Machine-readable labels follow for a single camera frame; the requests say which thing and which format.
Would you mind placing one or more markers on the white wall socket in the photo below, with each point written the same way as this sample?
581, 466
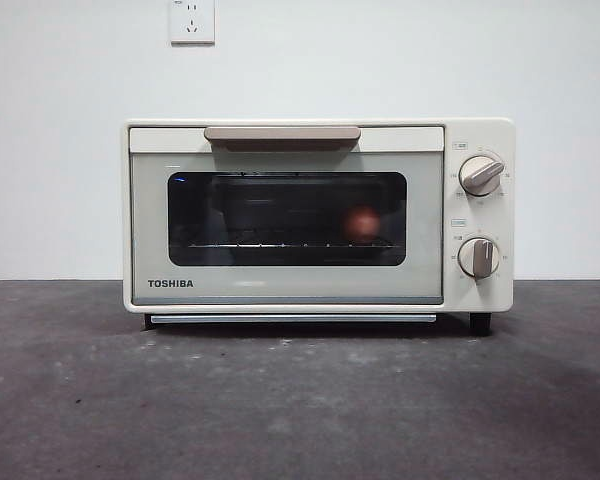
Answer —
192, 22

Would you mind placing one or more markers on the beige timer knob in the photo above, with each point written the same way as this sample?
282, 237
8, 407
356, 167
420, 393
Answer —
478, 257

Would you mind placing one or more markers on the cream Toshiba toaster oven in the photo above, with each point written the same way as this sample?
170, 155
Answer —
506, 225

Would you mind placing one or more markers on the grey metal crumb tray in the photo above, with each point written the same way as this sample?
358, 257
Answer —
280, 318

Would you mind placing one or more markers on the brown egg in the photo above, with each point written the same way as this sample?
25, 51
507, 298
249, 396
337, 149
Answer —
361, 224

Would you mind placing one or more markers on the black oven foot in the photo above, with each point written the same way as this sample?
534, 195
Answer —
480, 324

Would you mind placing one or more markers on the beige temperature knob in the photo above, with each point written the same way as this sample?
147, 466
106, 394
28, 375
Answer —
480, 175

